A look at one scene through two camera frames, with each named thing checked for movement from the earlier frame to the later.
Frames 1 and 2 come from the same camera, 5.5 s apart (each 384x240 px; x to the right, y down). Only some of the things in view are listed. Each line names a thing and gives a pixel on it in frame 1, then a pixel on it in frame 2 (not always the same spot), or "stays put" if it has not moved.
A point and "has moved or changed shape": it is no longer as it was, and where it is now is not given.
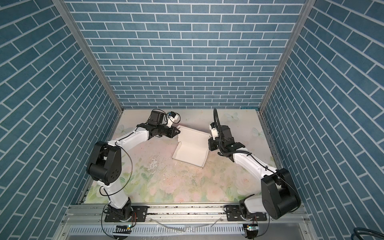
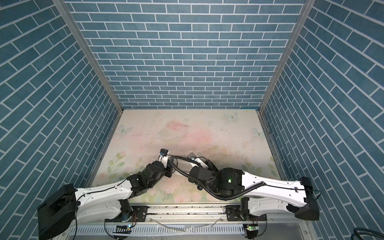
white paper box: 193,147 has moved or changed shape
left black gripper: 172,133 -> 169,171
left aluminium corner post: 91,50 stays put
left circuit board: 123,229 stays put
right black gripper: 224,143 -> 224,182
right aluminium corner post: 307,8 stays put
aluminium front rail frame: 81,221 stays put
